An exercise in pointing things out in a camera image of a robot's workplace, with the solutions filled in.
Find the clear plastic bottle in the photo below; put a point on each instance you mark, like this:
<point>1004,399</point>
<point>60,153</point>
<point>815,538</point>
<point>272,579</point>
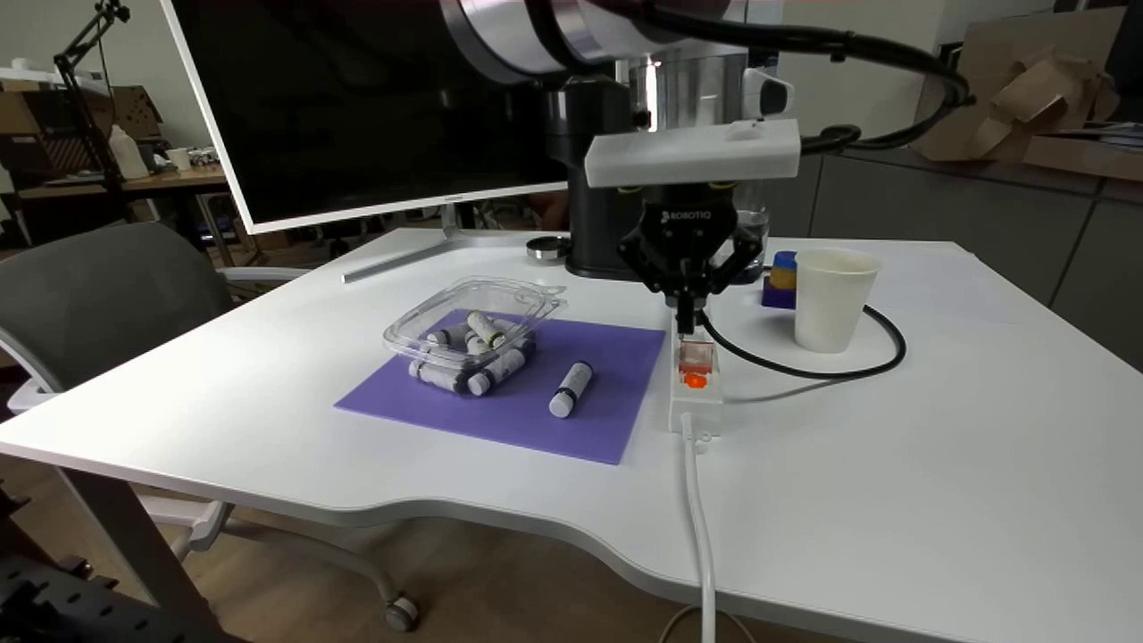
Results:
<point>751,226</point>

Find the white labelled vial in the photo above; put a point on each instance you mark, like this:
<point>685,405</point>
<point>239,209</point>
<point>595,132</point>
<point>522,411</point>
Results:
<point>485,331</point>
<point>438,372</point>
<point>497,372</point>
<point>570,390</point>
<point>440,342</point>

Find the white paper cup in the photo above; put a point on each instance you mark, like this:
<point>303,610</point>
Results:
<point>834,305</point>

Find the black round lid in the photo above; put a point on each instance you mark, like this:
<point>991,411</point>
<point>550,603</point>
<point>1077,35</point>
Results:
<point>550,249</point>

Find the blue purple small block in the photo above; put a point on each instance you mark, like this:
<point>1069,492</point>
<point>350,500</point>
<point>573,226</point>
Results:
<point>779,285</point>

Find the grey office chair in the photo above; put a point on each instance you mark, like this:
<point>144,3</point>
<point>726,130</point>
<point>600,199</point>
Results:
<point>95,299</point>

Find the clear plastic container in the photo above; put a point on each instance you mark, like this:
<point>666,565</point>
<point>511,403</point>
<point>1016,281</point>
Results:
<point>503,299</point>

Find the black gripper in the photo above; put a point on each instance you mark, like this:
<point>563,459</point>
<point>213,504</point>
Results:
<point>692,218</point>

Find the grey table leg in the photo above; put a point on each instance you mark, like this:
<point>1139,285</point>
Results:
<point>138,548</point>

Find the black lamp stand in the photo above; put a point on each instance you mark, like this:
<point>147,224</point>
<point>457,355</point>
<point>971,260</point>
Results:
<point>95,94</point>

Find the white power strip orange switches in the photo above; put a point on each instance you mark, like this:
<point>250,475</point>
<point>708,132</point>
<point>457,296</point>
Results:
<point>697,399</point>

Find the black perforated stand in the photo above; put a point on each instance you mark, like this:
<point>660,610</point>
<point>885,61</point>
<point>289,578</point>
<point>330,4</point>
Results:
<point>73,594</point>

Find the white framed monitor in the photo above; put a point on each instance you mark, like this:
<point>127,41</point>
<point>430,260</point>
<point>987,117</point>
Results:
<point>359,94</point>

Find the wooden side table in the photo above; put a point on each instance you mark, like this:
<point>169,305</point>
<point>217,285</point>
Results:
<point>121,184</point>

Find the black box appliance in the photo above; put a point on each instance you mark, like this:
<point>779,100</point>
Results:
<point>603,226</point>

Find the purple mat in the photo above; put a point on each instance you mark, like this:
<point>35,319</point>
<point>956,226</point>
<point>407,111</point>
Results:
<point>503,416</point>

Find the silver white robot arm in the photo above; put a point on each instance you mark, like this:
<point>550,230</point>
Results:
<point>559,36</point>

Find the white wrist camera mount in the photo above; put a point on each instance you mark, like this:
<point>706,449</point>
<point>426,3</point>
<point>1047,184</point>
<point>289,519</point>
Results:
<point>692,153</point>

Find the brown cardboard boxes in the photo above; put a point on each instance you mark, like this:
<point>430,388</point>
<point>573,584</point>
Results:
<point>1022,100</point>

